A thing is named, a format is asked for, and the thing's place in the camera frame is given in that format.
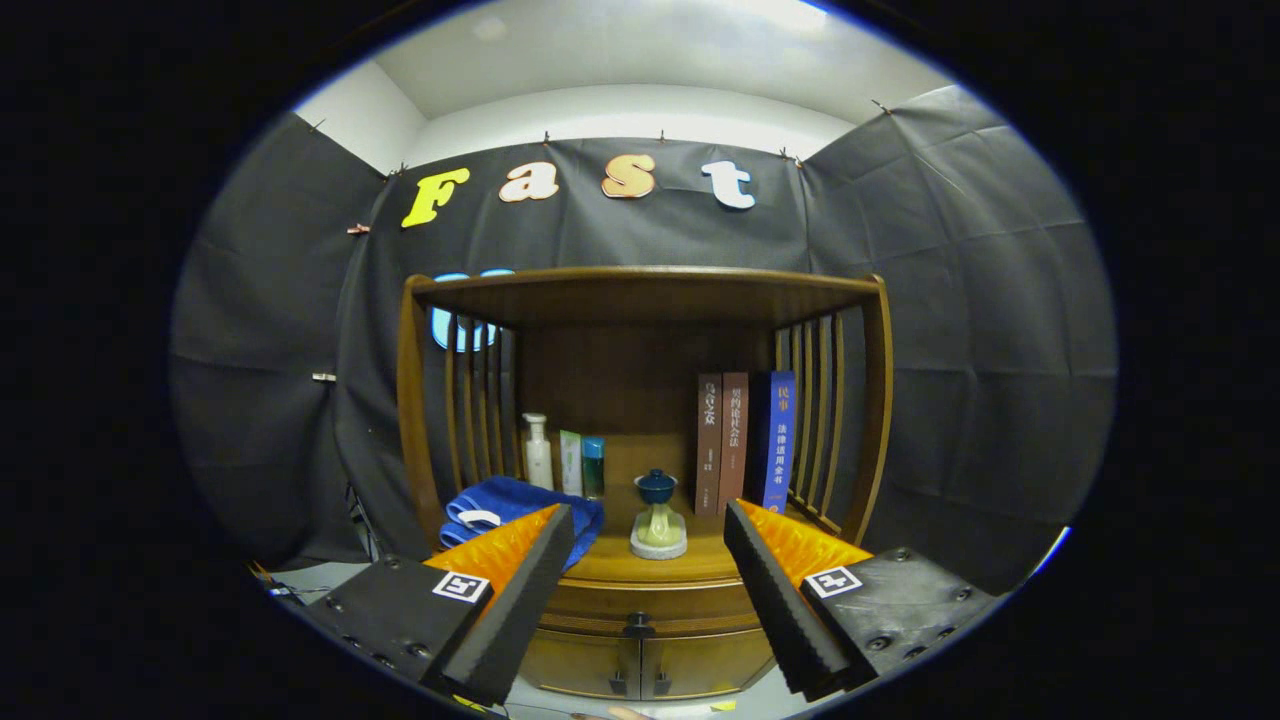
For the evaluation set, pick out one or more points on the teal bottle with blue cap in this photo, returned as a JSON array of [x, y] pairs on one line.
[[593, 470]]

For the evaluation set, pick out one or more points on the light brown book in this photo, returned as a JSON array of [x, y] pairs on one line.
[[733, 450]]

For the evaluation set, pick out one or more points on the white pump bottle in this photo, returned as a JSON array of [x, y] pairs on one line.
[[538, 465]]

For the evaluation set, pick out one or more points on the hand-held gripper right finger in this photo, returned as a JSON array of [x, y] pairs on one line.
[[775, 600]]

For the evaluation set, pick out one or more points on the dark brown book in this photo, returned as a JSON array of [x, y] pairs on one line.
[[708, 450]]

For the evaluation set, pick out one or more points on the wooden countertop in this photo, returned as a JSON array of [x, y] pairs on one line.
[[650, 572]]

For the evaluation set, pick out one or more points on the blue book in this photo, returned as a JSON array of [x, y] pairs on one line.
[[780, 450]]

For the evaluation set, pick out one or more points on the wooden drawer with black knob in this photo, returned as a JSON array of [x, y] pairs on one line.
[[690, 610]]

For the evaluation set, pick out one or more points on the white green tube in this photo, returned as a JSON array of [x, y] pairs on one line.
[[571, 465]]

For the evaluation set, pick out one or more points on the wooden cabinet door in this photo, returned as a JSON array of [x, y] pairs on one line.
[[580, 662], [705, 665]]

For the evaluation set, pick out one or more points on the blue folded towel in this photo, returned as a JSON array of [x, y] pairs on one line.
[[585, 525]]

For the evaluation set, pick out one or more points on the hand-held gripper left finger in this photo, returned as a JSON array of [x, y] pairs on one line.
[[520, 600]]

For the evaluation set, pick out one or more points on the brown wooden cabinet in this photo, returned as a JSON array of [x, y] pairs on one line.
[[620, 380]]

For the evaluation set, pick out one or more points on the blue lidded teacup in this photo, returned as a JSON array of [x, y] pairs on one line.
[[657, 488]]

